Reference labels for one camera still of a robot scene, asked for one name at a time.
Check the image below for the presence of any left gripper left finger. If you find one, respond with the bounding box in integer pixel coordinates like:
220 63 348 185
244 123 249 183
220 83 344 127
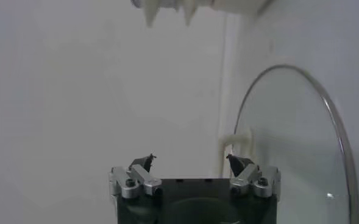
108 153 163 200

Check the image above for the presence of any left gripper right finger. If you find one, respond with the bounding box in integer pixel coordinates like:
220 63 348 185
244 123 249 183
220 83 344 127
226 153 281 198

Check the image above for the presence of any round glass lid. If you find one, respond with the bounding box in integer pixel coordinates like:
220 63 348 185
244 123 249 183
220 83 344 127
218 63 359 224

